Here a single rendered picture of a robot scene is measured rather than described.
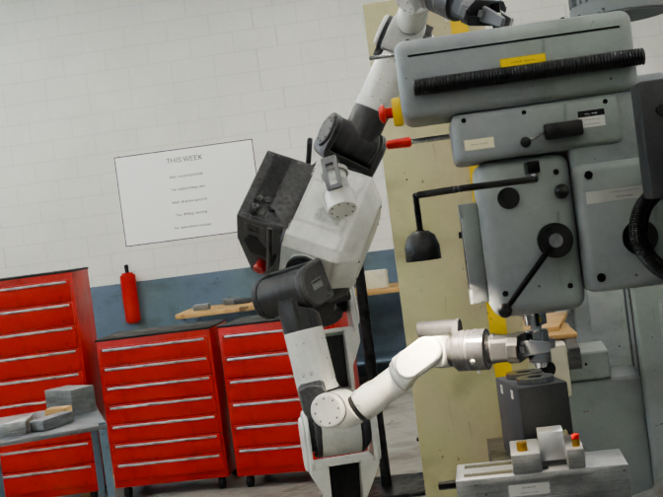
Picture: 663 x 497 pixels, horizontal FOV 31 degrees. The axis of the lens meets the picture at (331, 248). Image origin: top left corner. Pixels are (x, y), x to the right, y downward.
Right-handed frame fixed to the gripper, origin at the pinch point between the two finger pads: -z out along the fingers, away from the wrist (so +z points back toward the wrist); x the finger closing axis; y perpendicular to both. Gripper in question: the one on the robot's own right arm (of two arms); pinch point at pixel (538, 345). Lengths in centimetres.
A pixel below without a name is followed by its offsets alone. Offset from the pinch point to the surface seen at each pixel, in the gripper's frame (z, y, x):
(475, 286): 10.7, -14.0, -5.4
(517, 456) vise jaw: 4.5, 20.9, -10.0
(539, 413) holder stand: 8.0, 19.7, 27.5
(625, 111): -23, -46, -4
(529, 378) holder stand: 10.3, 11.8, 31.5
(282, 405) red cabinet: 249, 79, 392
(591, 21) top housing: -19, -64, -7
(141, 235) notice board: 561, -33, 766
